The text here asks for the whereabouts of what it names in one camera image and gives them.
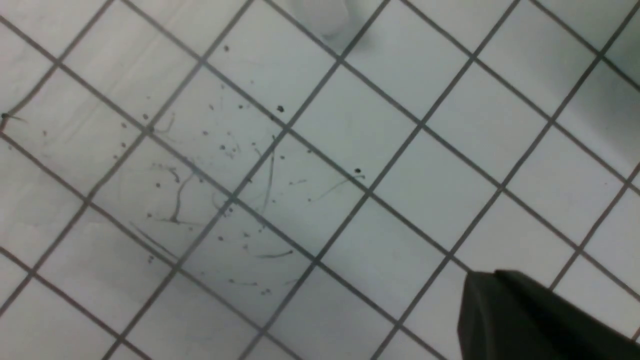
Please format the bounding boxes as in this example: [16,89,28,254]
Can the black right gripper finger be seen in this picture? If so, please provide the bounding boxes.
[457,269,640,360]

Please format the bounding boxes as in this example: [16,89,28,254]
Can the plain white ceramic spoon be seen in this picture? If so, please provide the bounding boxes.
[291,0,351,37]

